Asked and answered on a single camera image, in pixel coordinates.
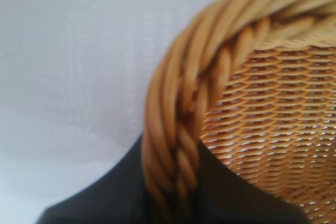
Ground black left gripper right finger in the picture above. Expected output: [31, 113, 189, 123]
[193, 140, 312, 224]

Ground tan woven wicker basket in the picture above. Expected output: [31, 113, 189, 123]
[141, 0, 336, 224]

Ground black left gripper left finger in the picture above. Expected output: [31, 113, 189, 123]
[41, 134, 172, 224]

